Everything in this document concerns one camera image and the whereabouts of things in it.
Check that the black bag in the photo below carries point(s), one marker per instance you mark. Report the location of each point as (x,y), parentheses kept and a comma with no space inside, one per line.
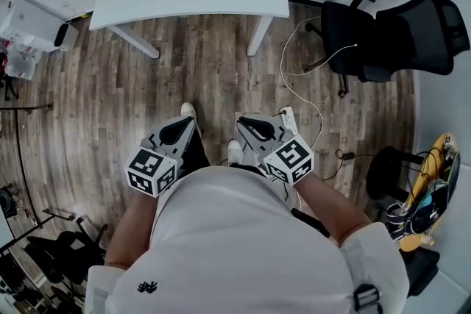
(421,274)

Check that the person's left white shoe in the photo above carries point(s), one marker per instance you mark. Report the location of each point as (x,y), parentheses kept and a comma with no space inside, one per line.
(188,109)

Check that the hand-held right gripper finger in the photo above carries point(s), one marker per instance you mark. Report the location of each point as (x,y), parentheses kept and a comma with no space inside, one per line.
(252,141)
(276,125)

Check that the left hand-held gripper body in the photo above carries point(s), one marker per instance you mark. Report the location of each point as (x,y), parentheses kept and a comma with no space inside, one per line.
(147,167)

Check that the black tripod stand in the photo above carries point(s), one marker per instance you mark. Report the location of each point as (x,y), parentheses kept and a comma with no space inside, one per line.
(22,158)

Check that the white power strip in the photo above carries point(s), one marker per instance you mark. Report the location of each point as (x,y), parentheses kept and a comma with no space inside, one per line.
(290,119)

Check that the person's left forearm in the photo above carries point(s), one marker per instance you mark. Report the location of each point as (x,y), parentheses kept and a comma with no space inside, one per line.
(136,228)

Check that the black round stool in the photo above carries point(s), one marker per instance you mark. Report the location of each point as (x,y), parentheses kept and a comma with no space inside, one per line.
(386,173)

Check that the plastic bag with red print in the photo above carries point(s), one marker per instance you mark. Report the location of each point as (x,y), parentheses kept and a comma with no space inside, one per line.
(20,60)

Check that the white cabinet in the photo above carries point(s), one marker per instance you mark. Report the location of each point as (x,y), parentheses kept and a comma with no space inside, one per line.
(25,18)

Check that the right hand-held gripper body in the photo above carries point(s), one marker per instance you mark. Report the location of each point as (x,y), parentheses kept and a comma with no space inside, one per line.
(290,160)

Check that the black swivel chair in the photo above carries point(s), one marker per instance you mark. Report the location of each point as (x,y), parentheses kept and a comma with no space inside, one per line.
(62,250)

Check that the black mesh office chair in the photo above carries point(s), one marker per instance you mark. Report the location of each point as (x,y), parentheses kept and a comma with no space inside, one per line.
(404,36)

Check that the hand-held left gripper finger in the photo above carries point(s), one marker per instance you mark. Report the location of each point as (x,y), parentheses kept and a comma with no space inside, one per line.
(156,132)
(185,139)

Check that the person's white shoe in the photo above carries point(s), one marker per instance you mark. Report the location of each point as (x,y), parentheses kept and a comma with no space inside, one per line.
(188,109)
(234,152)

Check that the person's right white shoe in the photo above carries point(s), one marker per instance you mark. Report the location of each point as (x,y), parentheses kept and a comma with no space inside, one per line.
(234,152)

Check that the person's black trousers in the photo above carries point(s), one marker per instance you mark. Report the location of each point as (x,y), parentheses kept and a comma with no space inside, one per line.
(197,154)

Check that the person's right forearm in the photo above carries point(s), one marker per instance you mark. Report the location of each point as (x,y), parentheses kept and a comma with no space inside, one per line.
(331,206)

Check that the white table leg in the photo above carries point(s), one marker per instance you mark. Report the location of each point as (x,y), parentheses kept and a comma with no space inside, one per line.
(258,35)
(138,42)

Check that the person in white coat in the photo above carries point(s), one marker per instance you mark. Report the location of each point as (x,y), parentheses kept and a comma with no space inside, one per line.
(239,239)

